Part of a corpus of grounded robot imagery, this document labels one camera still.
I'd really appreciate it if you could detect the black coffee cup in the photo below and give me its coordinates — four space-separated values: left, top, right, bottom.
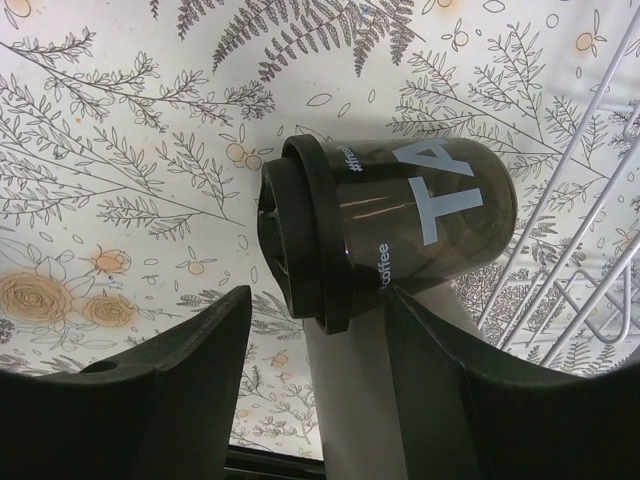
322 138 518 292

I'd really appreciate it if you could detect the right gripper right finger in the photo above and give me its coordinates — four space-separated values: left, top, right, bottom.
384 288 639 479

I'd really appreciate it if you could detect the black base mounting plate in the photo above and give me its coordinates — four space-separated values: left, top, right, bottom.
222 445 327 480

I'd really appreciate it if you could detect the floral tablecloth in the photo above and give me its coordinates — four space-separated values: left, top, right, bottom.
0 0 640 451

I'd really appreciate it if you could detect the black coffee cup lid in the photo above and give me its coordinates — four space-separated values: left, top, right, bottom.
257 134 352 335

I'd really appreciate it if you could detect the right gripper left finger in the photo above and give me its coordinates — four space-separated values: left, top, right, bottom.
1 286 251 479

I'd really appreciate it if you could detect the white wire dish rack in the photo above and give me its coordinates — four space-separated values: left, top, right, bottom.
455 1 639 377

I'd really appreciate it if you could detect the grey cup with straws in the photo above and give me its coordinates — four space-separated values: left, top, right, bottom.
305 306 476 479

